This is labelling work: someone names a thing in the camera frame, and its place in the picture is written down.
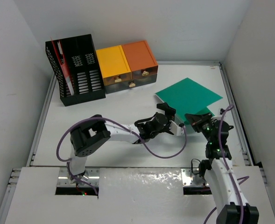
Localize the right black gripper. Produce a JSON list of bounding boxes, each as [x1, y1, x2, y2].
[[184, 112, 214, 144]]

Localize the green folder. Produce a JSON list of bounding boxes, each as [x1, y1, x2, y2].
[[155, 78, 223, 125]]

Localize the orange yellow drawer cabinet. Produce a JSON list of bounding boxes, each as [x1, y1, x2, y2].
[[96, 40, 158, 94]]

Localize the red folder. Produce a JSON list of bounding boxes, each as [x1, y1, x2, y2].
[[51, 39, 75, 96]]

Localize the black mesh file organizer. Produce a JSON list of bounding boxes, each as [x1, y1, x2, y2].
[[45, 34, 106, 106]]

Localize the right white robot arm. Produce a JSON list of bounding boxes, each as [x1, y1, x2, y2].
[[185, 113, 259, 224]]

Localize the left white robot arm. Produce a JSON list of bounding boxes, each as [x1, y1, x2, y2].
[[67, 103, 176, 179]]

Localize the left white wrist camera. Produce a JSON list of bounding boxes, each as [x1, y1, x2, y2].
[[169, 121, 184, 136]]

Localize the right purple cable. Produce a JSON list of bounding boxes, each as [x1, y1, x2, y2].
[[204, 104, 250, 224]]

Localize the purple cable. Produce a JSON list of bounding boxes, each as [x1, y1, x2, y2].
[[56, 116, 187, 194], [204, 104, 250, 224]]

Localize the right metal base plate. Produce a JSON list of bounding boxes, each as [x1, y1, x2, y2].
[[181, 168, 209, 188]]

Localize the metal base plate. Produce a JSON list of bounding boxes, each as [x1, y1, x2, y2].
[[181, 168, 209, 188], [56, 168, 100, 188]]

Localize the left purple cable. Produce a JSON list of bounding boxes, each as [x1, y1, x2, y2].
[[56, 116, 187, 194]]

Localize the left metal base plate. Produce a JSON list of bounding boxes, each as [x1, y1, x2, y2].
[[56, 168, 100, 188]]

